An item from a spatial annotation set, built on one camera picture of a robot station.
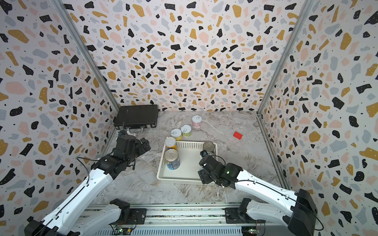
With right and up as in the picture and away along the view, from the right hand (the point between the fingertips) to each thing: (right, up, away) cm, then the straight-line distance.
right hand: (205, 171), depth 78 cm
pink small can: (-5, +27, +32) cm, 42 cm away
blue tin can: (-19, +5, +5) cm, 20 cm away
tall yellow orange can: (-20, +14, +9) cm, 26 cm away
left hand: (-33, +15, 0) cm, 36 cm away
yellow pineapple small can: (-19, +19, +24) cm, 36 cm away
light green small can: (-12, +21, +25) cm, 35 cm away
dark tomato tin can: (+3, +11, +12) cm, 17 cm away
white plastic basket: (-10, +6, +18) cm, 22 cm away
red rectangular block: (+25, +17, +28) cm, 41 cm away
